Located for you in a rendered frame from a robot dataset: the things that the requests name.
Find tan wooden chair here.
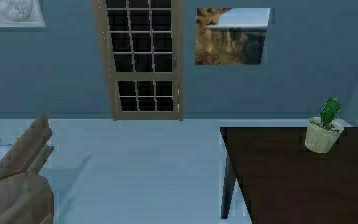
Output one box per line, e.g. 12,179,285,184
0,113,55,224

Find dark brown wooden table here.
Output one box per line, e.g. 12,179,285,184
219,126,358,224

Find brown glazed room door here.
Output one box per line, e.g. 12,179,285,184
92,0,185,122

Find landscape wall picture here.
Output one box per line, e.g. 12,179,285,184
194,7,272,66

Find cactus in white pot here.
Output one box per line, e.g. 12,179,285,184
304,97,345,154

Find white framed wall picture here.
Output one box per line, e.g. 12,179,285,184
0,0,47,29

